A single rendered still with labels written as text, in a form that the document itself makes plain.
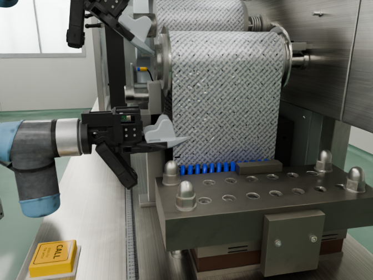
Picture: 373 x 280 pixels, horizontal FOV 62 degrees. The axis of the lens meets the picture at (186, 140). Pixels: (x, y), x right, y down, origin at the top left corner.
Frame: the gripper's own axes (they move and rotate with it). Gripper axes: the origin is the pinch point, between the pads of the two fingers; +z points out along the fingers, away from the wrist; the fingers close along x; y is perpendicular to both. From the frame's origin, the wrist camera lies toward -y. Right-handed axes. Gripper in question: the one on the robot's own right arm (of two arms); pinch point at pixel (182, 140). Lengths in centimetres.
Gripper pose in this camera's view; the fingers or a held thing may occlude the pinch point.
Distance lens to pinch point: 65.7
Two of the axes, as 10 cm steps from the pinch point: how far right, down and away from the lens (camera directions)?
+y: 0.0, -9.5, -3.0
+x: -1.9, -3.0, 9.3
